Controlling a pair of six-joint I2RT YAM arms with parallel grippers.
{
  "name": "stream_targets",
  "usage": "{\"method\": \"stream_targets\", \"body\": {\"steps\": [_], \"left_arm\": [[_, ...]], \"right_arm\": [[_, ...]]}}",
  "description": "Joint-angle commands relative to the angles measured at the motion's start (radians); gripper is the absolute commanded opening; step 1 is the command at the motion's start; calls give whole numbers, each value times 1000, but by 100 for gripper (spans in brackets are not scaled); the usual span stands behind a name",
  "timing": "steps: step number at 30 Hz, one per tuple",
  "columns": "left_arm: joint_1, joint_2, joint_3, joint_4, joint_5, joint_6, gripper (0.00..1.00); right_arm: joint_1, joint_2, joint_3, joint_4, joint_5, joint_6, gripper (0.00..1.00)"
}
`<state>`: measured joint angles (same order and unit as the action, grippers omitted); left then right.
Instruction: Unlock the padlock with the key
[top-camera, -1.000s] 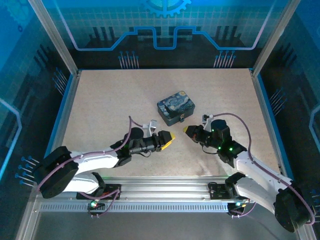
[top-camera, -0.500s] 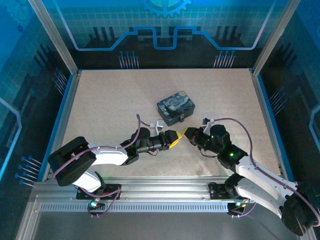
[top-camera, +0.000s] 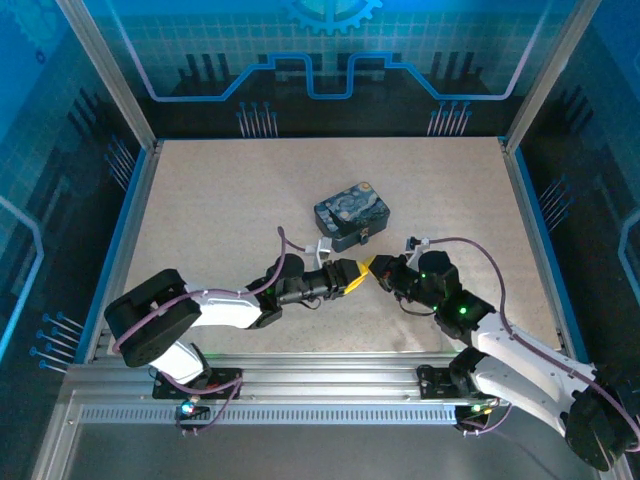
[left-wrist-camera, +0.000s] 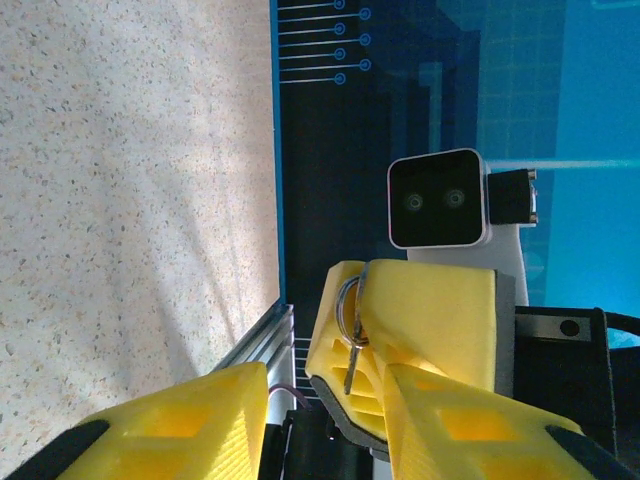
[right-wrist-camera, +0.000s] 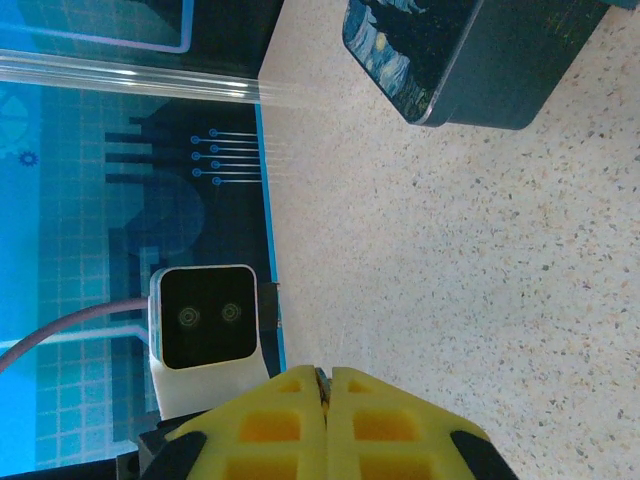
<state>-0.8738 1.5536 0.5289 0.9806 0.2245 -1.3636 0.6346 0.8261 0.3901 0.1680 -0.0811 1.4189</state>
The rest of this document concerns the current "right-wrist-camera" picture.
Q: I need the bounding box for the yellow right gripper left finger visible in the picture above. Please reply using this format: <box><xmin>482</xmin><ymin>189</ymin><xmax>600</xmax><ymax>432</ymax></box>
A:
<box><xmin>149</xmin><ymin>365</ymin><xmax>329</xmax><ymax>480</ymax></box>

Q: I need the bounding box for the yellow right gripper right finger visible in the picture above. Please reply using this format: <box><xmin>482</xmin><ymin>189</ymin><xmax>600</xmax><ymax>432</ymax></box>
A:
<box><xmin>324</xmin><ymin>366</ymin><xmax>519</xmax><ymax>480</ymax></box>

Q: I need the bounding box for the blue circuit print mat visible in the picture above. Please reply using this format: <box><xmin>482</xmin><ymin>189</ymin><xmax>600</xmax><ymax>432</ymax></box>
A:
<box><xmin>0</xmin><ymin>0</ymin><xmax>290</xmax><ymax>476</ymax></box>

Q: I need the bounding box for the clear acrylic bar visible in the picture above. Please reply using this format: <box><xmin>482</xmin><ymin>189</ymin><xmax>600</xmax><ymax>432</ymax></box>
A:
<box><xmin>0</xmin><ymin>48</ymin><xmax>306</xmax><ymax>110</ymax></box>

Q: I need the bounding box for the starry night print box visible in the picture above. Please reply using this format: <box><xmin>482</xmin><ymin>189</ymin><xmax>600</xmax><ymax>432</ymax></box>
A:
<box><xmin>341</xmin><ymin>0</ymin><xmax>612</xmax><ymax>131</ymax></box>

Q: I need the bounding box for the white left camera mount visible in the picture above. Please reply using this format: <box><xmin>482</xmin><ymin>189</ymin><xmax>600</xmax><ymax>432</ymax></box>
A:
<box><xmin>149</xmin><ymin>347</ymin><xmax>274</xmax><ymax>422</ymax></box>

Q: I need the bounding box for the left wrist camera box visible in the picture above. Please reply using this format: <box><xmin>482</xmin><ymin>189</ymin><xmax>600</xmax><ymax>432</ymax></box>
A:
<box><xmin>148</xmin><ymin>264</ymin><xmax>260</xmax><ymax>372</ymax></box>

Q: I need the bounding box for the purple camera cable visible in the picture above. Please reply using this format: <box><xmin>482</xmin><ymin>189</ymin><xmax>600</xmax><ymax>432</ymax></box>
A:
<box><xmin>0</xmin><ymin>297</ymin><xmax>152</xmax><ymax>374</ymax></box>

